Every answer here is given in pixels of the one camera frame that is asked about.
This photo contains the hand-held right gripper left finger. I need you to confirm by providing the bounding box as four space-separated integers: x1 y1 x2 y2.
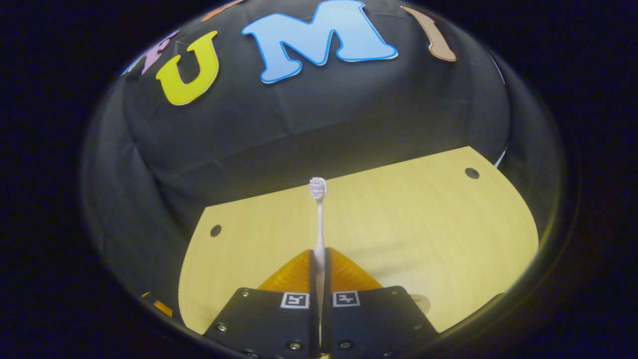
203 248 320 359

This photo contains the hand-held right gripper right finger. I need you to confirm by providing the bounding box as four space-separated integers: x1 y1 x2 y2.
321 247 440 359

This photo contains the round wooden coaster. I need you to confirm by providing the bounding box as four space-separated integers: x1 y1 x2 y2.
409 294 432 315

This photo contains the pale pink toothbrush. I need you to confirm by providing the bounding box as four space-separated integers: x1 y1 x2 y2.
309 177 328 350

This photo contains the light wooden desktop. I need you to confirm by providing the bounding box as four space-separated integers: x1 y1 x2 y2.
178 146 540 336

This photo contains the black backdrop cloth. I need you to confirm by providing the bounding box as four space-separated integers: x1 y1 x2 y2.
80 0 566 330

